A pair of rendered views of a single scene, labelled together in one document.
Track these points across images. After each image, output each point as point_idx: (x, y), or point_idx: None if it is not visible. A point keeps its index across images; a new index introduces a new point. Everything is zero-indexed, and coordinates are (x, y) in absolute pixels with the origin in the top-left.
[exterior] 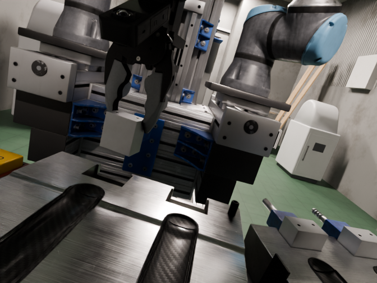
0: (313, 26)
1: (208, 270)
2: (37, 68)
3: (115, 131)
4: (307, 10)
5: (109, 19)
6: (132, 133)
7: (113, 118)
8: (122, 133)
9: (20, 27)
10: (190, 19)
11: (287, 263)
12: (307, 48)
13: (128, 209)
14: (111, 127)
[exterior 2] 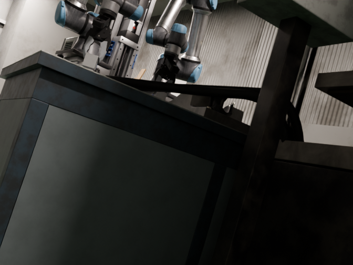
0: (193, 67)
1: None
2: (96, 71)
3: (160, 96)
4: (190, 61)
5: (174, 67)
6: (165, 97)
7: (159, 92)
8: (162, 97)
9: (74, 49)
10: (132, 52)
11: None
12: (190, 75)
13: None
14: (158, 94)
